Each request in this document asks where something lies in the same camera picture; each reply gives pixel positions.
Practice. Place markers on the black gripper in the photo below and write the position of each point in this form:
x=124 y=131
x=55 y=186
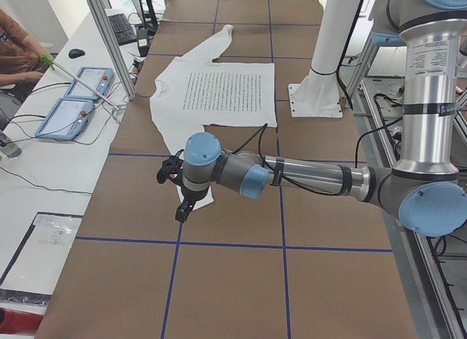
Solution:
x=192 y=196

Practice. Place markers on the white long-sleeve printed shirt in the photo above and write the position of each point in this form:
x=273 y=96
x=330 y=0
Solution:
x=195 y=91

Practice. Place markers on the lower blue teach pendant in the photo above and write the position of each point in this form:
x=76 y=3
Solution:
x=66 y=119

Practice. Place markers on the blue teach pendant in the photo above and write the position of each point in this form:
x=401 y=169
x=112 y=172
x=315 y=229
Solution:
x=66 y=119
x=99 y=78

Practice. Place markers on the upper blue teach pendant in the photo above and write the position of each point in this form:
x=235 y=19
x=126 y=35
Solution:
x=99 y=78

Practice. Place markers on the clear plastic document sleeve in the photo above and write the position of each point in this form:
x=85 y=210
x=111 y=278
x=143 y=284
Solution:
x=33 y=271

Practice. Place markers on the black power adapter with label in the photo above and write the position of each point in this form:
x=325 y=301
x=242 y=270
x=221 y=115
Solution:
x=143 y=42

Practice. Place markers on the black keyboard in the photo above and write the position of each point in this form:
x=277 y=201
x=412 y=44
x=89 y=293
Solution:
x=122 y=29

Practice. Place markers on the black computer mouse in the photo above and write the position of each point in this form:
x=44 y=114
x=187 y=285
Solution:
x=75 y=53

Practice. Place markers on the stick with green grip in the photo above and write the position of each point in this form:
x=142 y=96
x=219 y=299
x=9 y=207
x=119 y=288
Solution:
x=48 y=59

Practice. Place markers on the person in brown shirt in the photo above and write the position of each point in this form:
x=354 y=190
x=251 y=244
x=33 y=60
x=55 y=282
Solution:
x=21 y=53

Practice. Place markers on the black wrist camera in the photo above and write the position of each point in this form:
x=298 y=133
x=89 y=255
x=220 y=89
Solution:
x=171 y=170

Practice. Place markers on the white camera mast with base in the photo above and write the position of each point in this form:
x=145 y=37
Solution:
x=318 y=93

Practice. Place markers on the aluminium frame post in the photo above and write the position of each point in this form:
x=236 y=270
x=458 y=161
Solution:
x=101 y=20

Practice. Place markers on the aluminium side frame rail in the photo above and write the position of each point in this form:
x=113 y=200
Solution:
x=421 y=189

